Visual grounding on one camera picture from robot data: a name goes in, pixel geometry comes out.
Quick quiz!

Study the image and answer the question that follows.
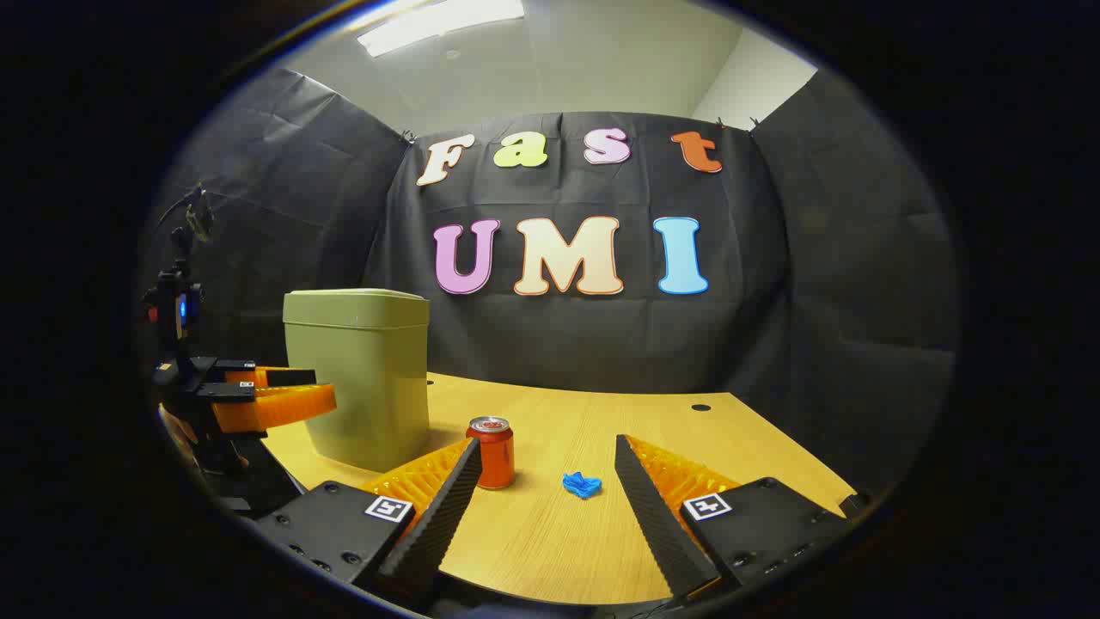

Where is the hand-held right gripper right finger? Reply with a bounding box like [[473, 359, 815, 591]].
[[614, 434, 865, 603]]

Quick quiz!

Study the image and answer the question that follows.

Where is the wooden desktop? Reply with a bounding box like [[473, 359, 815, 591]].
[[258, 371, 860, 605]]

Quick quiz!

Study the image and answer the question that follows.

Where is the red pop can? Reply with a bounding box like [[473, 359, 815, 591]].
[[467, 416, 516, 491]]

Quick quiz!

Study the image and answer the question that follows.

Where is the green desktop garbage bin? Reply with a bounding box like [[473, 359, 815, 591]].
[[283, 289, 431, 474]]

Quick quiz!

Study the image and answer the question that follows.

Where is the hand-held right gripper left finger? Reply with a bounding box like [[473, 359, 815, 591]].
[[256, 437, 484, 613]]

